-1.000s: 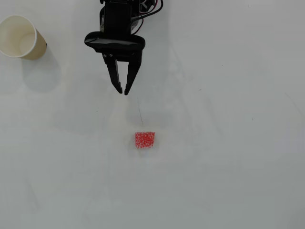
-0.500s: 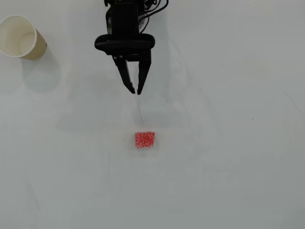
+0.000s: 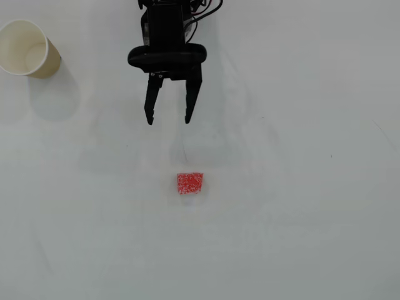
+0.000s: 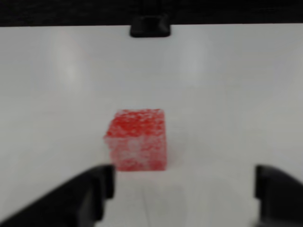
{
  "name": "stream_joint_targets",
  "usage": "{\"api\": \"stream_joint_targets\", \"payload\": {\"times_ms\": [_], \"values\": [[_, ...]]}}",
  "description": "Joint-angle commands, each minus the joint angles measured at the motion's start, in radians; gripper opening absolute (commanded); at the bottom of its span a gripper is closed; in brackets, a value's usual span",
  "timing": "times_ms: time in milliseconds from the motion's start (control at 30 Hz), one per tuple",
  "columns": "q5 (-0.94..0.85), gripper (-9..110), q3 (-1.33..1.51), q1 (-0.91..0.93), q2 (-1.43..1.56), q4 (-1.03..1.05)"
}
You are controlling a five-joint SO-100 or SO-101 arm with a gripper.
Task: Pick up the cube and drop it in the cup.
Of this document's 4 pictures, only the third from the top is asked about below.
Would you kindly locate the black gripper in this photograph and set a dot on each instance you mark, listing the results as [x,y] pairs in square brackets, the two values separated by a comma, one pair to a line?
[178,76]

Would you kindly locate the red white speckled foam cube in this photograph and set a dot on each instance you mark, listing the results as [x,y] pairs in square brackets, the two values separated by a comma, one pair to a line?
[190,183]

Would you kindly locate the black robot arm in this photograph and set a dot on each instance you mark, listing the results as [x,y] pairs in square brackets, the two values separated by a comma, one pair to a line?
[162,2]

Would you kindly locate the beige paper cup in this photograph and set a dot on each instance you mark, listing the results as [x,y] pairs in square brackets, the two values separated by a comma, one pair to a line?
[37,67]

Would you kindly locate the black oblong webcam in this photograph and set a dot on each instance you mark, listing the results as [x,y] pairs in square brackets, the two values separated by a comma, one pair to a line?
[168,57]

